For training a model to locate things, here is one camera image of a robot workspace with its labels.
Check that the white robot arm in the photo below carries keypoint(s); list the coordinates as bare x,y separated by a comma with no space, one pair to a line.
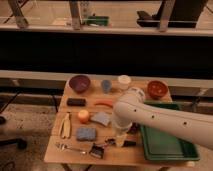
130,108

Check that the grey blue cloth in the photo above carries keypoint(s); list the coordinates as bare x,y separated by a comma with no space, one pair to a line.
101,118

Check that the black office chair base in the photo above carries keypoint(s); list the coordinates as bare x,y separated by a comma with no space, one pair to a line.
21,143

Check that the blue sponge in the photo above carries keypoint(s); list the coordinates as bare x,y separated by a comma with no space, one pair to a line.
86,134

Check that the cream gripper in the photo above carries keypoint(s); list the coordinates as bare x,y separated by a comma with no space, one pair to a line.
120,139

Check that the orange carrot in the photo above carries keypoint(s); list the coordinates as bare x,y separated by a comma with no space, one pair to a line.
105,103

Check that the orange apple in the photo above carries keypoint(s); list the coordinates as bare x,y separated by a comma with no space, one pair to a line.
83,116

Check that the dark grape bunch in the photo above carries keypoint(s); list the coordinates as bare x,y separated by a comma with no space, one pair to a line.
134,128

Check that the green plastic tray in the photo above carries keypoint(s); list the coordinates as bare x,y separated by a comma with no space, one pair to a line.
160,146

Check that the red bowl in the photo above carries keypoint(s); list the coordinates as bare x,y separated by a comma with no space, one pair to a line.
157,89

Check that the white cup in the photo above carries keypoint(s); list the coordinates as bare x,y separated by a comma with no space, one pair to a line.
124,81

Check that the blue cup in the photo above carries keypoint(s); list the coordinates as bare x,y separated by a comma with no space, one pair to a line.
106,86

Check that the green box on shelf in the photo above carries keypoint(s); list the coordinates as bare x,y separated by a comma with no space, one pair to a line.
97,20

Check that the purple bowl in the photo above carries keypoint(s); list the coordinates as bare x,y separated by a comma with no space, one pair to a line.
79,83

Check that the black rectangular block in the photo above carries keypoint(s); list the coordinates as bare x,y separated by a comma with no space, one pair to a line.
76,102

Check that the yellow banana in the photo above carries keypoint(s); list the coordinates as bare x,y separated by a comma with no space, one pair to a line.
65,127

